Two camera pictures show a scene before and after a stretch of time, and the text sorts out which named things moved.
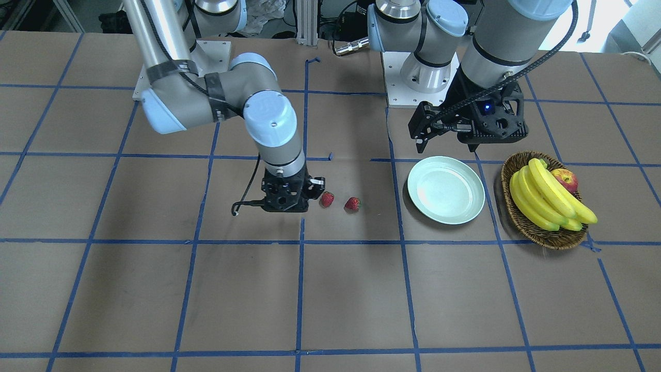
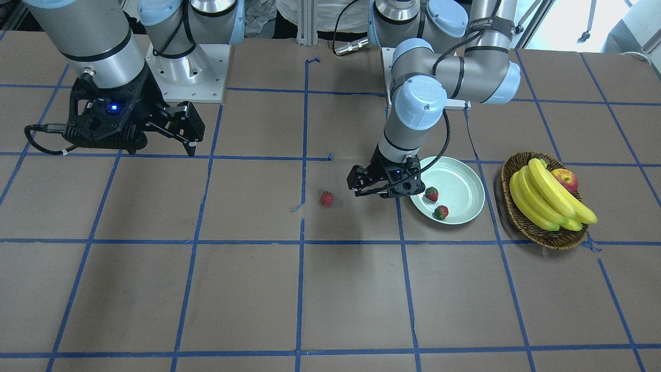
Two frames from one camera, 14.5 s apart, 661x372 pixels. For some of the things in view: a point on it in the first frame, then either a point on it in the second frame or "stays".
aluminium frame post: [307, 22] stays
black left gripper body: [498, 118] -> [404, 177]
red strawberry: [353, 203] -> [327, 198]
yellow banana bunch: [543, 201] stays
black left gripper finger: [426, 121] -> [359, 178]
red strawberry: [327, 199] -> [440, 212]
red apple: [567, 177] stays
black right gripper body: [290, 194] -> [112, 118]
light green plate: [446, 189] stays
